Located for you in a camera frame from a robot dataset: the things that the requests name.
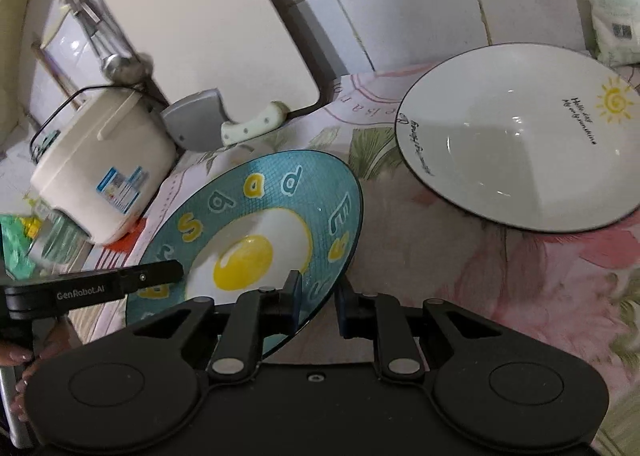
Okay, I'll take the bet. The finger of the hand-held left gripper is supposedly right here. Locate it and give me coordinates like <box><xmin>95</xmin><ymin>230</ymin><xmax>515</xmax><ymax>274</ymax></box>
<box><xmin>117</xmin><ymin>259</ymin><xmax>184</xmax><ymax>297</ymax></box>

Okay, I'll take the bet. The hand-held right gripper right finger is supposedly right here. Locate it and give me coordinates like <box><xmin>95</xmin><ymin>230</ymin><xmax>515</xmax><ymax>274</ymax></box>
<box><xmin>336</xmin><ymin>281</ymin><xmax>504</xmax><ymax>384</ymax></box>

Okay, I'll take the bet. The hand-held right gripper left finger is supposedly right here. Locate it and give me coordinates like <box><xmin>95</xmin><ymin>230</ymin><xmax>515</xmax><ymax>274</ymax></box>
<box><xmin>131</xmin><ymin>271</ymin><xmax>304</xmax><ymax>384</ymax></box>

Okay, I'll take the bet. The teal plate with egg print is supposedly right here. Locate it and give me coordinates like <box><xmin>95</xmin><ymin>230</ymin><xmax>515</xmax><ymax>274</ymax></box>
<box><xmin>125</xmin><ymin>151</ymin><xmax>364</xmax><ymax>359</ymax></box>

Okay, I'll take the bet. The white plate with sun print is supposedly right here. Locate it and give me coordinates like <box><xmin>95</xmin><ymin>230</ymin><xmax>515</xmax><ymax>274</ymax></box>
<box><xmin>394</xmin><ymin>43</ymin><xmax>640</xmax><ymax>235</ymax></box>

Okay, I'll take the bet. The person's left hand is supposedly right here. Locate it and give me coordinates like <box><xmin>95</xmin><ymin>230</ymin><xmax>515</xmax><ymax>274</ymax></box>
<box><xmin>0</xmin><ymin>318</ymin><xmax>83</xmax><ymax>419</ymax></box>

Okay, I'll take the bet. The glass jar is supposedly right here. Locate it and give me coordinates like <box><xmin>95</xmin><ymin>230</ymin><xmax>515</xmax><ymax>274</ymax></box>
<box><xmin>27</xmin><ymin>208</ymin><xmax>93</xmax><ymax>269</ymax></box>

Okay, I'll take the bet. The green packet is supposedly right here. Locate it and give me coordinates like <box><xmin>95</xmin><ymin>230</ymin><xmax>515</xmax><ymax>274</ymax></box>
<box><xmin>0</xmin><ymin>213</ymin><xmax>43</xmax><ymax>283</ymax></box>

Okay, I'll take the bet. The metal bar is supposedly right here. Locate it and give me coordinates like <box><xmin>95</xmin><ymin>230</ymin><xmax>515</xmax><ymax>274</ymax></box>
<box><xmin>0</xmin><ymin>366</ymin><xmax>37</xmax><ymax>451</ymax></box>

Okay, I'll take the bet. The cream rice cooker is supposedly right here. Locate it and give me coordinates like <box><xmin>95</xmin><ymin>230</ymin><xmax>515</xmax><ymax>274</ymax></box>
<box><xmin>29</xmin><ymin>84</ymin><xmax>179</xmax><ymax>245</ymax></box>

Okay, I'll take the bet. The metal ladle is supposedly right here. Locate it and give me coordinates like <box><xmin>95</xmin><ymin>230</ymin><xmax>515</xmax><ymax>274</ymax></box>
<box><xmin>57</xmin><ymin>0</ymin><xmax>152</xmax><ymax>82</ymax></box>

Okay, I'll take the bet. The wooden stick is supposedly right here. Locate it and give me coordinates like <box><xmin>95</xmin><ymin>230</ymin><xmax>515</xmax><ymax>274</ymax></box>
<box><xmin>31</xmin><ymin>38</ymin><xmax>77</xmax><ymax>102</ymax></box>

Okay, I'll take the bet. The white cutting board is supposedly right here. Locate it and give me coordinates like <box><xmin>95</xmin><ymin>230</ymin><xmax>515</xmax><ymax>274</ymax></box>
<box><xmin>96</xmin><ymin>0</ymin><xmax>322</xmax><ymax>123</ymax></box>

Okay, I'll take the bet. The white plastic bag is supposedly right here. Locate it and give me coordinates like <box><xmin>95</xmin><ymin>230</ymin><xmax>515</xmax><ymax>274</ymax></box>
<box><xmin>559</xmin><ymin>0</ymin><xmax>640</xmax><ymax>67</ymax></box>

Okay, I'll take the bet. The cleaver with white handle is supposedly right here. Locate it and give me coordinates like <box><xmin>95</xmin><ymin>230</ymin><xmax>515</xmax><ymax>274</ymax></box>
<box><xmin>160</xmin><ymin>88</ymin><xmax>289</xmax><ymax>151</ymax></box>

